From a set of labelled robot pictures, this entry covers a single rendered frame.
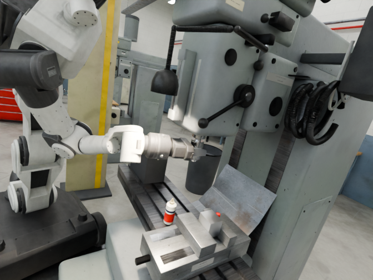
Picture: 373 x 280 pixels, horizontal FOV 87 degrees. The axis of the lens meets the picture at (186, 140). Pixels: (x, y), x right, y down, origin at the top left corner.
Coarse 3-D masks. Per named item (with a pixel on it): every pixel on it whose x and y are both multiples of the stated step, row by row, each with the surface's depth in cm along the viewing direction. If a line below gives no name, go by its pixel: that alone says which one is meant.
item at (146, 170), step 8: (144, 160) 102; (152, 160) 101; (160, 160) 104; (136, 168) 111; (144, 168) 102; (152, 168) 103; (160, 168) 106; (144, 176) 102; (152, 176) 104; (160, 176) 107
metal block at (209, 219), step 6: (210, 210) 69; (204, 216) 65; (210, 216) 66; (216, 216) 66; (204, 222) 65; (210, 222) 63; (216, 222) 63; (222, 222) 65; (210, 228) 63; (216, 228) 65; (210, 234) 64; (216, 234) 66
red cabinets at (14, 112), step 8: (8, 88) 376; (0, 96) 374; (8, 96) 379; (0, 104) 378; (8, 104) 384; (16, 104) 389; (0, 112) 382; (8, 112) 387; (16, 112) 392; (16, 120) 397
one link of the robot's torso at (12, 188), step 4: (20, 180) 115; (12, 184) 110; (16, 184) 112; (20, 184) 114; (8, 188) 110; (12, 188) 107; (16, 188) 113; (52, 188) 115; (8, 192) 111; (12, 192) 106; (56, 192) 116; (8, 196) 112; (12, 196) 104; (16, 196) 103; (56, 196) 115; (12, 200) 103; (16, 200) 102; (12, 204) 103; (16, 204) 102; (12, 208) 105; (16, 208) 102; (16, 212) 104
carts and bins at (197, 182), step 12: (204, 144) 301; (204, 156) 258; (216, 156) 260; (192, 168) 272; (204, 168) 264; (216, 168) 274; (192, 180) 275; (204, 180) 270; (192, 192) 279; (204, 192) 279
